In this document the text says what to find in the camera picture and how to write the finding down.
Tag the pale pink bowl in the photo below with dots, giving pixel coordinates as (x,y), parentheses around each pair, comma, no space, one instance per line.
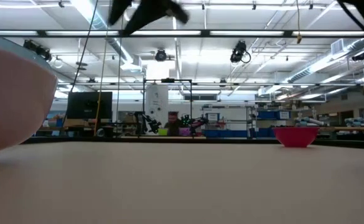
(13,102)

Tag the black background robot arm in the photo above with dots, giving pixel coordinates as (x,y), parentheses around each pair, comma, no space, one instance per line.
(150,124)

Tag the red black background robot arm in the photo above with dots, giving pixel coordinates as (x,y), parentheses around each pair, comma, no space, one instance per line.
(198,123)

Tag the blue bins with labels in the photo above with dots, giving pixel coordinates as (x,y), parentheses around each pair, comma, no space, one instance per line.
(273,115)

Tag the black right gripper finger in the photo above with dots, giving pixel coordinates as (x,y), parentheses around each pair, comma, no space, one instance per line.
(150,12)

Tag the black monitor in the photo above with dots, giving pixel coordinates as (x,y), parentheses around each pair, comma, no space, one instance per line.
(90,105)

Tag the metal shelf rack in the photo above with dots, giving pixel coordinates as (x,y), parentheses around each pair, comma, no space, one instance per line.
(226,119)

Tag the silver air duct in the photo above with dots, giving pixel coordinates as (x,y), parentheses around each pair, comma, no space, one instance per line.
(324,59)

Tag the green bin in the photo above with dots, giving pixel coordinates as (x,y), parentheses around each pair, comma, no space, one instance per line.
(162,132)

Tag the black station frame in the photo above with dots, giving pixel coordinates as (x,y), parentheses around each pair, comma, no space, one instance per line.
(205,33)

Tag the black round ceiling fixture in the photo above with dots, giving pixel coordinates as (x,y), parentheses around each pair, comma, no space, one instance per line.
(160,55)

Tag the magenta plastic bowl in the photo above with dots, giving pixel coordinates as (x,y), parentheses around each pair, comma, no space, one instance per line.
(295,138)

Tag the black overhead camera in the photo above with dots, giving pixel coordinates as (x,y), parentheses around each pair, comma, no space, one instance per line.
(239,51)

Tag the person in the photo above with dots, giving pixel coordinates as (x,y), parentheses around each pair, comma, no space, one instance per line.
(173,124)

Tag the white pillar with posters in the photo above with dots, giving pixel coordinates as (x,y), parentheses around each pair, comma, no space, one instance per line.
(156,104)

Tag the thin black frame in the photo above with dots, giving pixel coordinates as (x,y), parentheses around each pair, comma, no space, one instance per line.
(167,80)

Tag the purple bin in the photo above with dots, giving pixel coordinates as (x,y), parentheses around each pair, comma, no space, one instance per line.
(184,131)

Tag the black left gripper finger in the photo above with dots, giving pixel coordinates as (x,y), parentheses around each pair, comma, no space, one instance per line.
(119,11)

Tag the black spotlight cluster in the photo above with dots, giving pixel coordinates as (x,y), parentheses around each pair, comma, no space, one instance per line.
(38,49)

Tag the blue storage bins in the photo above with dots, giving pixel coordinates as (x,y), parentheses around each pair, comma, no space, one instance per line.
(225,133)

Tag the small black ceiling camera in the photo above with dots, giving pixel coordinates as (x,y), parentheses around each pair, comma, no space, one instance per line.
(359,56)

